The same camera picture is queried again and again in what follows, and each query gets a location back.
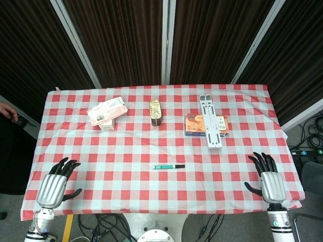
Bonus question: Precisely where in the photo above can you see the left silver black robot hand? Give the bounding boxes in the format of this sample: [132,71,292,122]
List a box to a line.
[36,157,83,209]

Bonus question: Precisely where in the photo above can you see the dark clothed person body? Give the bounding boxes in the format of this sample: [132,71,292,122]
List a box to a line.
[0,114,38,195]

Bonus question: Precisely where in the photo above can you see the gold tin can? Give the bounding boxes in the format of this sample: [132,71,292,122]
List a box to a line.
[148,100,163,127]

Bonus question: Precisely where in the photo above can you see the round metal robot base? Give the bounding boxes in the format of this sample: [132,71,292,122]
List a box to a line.
[137,221,175,242]

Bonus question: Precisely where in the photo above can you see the white folding laptop stand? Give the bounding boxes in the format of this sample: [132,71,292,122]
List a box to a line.
[199,94,223,149]

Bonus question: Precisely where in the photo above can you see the black office chair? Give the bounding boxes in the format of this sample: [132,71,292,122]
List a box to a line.
[294,161,323,242]

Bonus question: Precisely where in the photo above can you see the black power strip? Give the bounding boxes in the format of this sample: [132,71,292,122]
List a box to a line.
[289,148,323,156]

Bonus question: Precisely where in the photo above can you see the red white checkered tablecloth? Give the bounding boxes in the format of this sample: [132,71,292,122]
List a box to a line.
[20,84,306,222]

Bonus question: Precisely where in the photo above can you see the yellow floor tape strip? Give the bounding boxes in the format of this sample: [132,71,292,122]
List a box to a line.
[62,214,74,242]

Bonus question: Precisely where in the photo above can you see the black floor cable bundle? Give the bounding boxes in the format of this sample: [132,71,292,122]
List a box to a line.
[77,214,138,242]
[296,114,323,150]

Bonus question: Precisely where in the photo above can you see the orange snack package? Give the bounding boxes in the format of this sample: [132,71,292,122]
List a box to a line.
[184,113,230,138]

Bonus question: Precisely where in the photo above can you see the bare person hand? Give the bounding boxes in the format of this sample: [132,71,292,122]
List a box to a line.
[0,102,19,124]

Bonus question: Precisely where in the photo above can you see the dark ribbed partition panel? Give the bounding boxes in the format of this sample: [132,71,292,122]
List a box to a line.
[50,0,169,89]
[232,0,323,132]
[0,0,101,127]
[166,0,286,85]

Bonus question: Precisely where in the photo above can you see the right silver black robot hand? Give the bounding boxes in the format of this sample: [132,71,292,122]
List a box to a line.
[244,151,287,204]

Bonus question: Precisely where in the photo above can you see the small white cardboard box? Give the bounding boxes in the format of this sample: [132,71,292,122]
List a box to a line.
[99,118,116,131]

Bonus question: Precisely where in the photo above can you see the pink tissue packet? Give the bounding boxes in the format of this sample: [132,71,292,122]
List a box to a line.
[87,97,128,127]

